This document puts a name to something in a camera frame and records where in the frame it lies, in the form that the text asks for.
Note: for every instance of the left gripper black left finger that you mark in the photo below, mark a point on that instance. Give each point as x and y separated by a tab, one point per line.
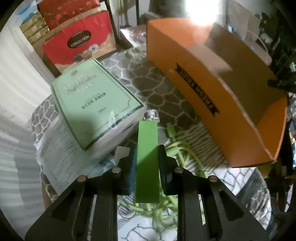
87	209

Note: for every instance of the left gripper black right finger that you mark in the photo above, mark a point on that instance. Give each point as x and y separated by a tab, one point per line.
207	209

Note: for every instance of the orange cardboard box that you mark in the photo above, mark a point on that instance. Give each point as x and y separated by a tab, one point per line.
226	83

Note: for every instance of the clear packet of face masks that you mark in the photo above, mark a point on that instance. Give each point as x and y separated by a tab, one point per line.
62	160

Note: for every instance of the green rectangular power bank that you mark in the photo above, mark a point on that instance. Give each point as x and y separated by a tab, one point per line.
147	170

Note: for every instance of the green tissue pack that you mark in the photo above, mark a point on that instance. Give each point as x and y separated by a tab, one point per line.
97	109

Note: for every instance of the grey white patterned blanket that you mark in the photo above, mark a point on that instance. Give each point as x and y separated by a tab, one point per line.
180	129

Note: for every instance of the white curtain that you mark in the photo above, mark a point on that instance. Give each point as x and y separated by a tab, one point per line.
23	88

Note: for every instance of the red collection gift bag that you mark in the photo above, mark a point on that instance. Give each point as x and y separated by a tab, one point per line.
87	38

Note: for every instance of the stacked gold boxes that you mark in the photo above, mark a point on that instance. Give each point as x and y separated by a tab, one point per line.
34	28

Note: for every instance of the red floral gift box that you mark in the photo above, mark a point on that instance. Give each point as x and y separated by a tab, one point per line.
55	12

